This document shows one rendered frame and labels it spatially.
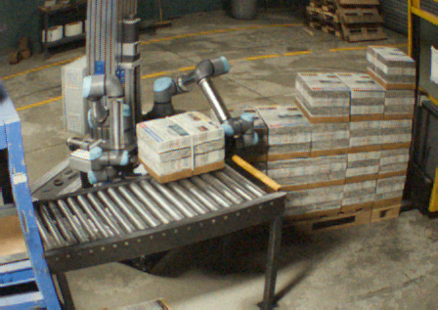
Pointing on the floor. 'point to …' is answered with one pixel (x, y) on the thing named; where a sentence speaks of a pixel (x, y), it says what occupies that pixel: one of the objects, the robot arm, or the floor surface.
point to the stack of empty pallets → (327, 12)
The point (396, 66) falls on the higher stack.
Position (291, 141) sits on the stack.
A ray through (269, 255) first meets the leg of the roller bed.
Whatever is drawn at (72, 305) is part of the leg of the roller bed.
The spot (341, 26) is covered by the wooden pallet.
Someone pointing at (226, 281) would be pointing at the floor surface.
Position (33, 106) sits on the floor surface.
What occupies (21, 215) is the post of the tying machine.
